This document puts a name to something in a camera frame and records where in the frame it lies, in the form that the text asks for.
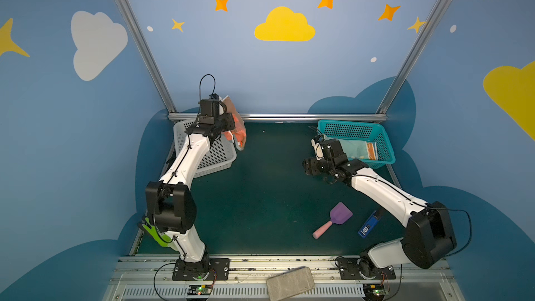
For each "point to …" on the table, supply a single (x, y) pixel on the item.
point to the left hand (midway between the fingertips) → (232, 117)
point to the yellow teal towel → (354, 148)
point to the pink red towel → (238, 135)
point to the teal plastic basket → (361, 131)
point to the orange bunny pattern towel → (371, 151)
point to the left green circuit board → (199, 290)
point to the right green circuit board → (374, 291)
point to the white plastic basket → (222, 152)
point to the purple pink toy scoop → (338, 214)
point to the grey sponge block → (290, 284)
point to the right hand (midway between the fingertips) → (313, 159)
